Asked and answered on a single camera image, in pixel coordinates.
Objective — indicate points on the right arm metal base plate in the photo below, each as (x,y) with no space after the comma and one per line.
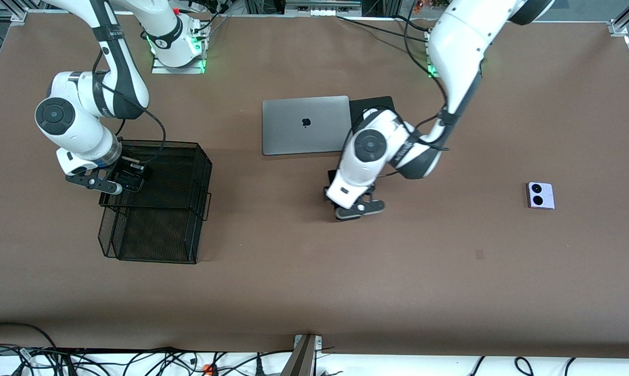
(160,70)

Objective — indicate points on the lilac flip phone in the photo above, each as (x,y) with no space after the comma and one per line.
(546,196)

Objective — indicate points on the grey metal camera mount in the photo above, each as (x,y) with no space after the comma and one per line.
(301,360)

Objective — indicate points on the small colourful figurine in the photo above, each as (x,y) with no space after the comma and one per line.
(418,6)

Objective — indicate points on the grey power strip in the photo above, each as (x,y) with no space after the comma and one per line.
(322,10)

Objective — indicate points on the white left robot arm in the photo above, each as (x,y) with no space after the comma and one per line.
(460,36)

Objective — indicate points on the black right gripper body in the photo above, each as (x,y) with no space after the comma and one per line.
(127,174)

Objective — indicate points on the black mouse pad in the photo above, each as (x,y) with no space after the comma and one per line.
(382,102)

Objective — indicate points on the black slab phone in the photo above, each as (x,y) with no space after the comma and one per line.
(332,175)

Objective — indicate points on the aluminium frame profile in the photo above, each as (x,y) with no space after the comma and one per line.
(11,15)
(619,25)

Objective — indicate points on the silver laptop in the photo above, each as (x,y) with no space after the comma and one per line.
(293,136)

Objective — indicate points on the black flip phone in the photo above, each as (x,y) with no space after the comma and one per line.
(131,184)

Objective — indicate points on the black mesh two-tier tray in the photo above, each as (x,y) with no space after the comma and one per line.
(178,245)

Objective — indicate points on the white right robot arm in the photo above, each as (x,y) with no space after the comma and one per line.
(84,138)

